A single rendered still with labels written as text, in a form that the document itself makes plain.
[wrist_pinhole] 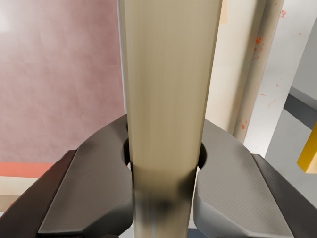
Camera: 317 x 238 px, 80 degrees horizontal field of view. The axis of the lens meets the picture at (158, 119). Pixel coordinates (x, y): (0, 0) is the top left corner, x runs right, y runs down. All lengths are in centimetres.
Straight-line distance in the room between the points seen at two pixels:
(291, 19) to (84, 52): 23
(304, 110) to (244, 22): 29
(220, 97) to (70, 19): 21
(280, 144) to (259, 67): 152
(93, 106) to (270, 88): 23
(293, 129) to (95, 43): 160
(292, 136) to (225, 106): 149
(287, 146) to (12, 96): 173
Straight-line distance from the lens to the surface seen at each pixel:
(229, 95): 28
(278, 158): 185
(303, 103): 51
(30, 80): 31
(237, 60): 27
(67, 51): 28
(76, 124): 32
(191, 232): 72
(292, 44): 26
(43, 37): 29
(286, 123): 166
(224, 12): 26
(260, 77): 25
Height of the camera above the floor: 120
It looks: 61 degrees down
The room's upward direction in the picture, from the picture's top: 179 degrees counter-clockwise
